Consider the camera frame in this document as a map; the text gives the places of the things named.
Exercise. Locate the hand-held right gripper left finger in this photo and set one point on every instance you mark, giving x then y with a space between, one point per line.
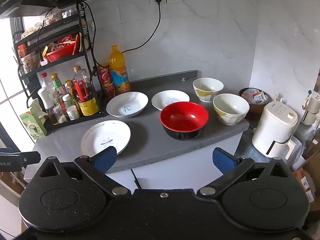
106 159

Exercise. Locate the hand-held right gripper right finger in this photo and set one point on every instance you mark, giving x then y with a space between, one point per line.
223 160

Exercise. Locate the white plate with brown rim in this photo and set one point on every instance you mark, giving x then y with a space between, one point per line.
106 137

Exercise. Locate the white bowl with blue print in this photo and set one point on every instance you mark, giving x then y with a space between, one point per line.
127 104

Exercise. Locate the white cabinet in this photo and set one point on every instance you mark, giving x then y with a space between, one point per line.
190 162

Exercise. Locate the green tissue box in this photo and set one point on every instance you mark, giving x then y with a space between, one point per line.
32 123

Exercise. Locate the white bowl with yellow print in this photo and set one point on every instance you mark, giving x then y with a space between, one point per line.
208 89
231 108

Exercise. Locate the red and black bowl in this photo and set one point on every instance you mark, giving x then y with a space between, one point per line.
184 120

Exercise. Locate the white air fryer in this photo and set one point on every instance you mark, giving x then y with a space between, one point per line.
273 127

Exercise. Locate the glass jar with white powder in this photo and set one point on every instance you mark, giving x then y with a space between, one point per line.
58 115

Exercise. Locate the brown bowl with packets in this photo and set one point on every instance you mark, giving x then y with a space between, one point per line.
253 100

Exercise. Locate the glass oil spray bottle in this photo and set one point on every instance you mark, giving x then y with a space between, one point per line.
45 100

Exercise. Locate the red drink can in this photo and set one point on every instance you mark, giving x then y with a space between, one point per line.
103 75
108 90

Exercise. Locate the green plastic jar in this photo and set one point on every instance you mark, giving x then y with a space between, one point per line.
67 102

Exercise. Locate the small white plate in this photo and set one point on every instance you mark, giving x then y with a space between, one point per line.
170 100

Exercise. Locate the brown sauce bottle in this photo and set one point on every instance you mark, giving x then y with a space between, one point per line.
69 87

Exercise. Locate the window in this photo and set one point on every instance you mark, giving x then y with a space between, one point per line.
7 80

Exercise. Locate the bottle with red cap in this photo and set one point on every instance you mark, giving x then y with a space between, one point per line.
45 80

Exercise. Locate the clear plastic bottle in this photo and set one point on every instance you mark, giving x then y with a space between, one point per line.
85 75

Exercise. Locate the cardboard box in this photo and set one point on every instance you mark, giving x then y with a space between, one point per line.
308 177

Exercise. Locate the sauce bottle with red label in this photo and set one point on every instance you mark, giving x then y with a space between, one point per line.
57 83

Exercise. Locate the orange juice bottle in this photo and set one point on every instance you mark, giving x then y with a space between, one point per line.
119 71

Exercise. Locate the bottle with gold cap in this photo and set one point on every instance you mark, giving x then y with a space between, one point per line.
77 73

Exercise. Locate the cream small appliance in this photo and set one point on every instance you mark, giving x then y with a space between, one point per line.
310 111

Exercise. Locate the black kitchen shelf rack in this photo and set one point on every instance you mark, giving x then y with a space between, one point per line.
62 59

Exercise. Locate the red plastic basket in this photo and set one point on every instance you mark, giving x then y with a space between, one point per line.
61 52

